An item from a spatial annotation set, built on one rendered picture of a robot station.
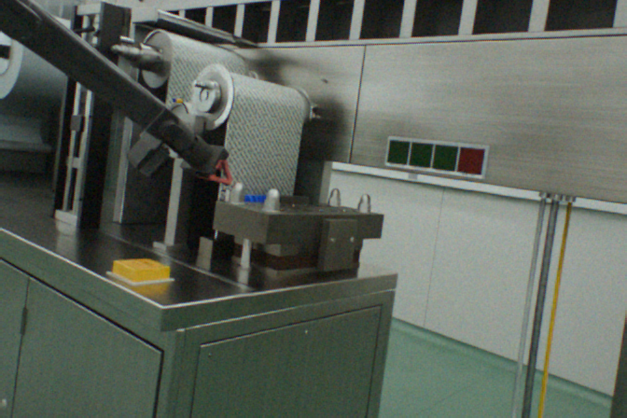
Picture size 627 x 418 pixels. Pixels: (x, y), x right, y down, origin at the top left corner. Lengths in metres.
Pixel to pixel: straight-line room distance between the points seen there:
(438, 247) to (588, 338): 1.02
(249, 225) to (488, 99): 0.56
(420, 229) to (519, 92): 2.82
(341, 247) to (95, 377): 0.54
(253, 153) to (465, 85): 0.49
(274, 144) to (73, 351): 0.60
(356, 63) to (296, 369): 0.74
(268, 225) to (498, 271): 2.79
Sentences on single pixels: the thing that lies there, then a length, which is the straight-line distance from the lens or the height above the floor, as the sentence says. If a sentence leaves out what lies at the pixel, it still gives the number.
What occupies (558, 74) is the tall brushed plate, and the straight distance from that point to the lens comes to 1.19.
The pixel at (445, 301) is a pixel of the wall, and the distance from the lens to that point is 3.92.
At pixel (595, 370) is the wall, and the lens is 3.65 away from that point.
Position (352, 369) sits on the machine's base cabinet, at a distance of 1.31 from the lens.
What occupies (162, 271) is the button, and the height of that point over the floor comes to 0.92.
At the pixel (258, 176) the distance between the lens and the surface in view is 1.30.
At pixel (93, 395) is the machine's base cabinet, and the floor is 0.68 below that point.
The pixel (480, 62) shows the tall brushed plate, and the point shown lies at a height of 1.39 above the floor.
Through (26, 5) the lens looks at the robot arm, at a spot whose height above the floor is 1.29.
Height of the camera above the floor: 1.16
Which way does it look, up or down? 3 degrees down
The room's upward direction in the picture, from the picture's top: 8 degrees clockwise
